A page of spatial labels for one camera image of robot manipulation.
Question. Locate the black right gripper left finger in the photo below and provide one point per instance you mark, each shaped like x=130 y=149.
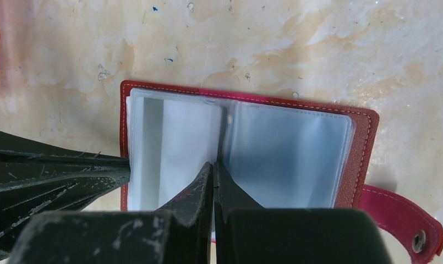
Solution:
x=177 y=232

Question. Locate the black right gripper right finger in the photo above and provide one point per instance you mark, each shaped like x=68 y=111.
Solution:
x=246 y=232

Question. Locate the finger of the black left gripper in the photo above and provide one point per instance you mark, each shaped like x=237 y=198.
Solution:
x=23 y=151
x=23 y=198

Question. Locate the red leather card holder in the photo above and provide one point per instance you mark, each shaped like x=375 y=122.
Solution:
x=283 y=153

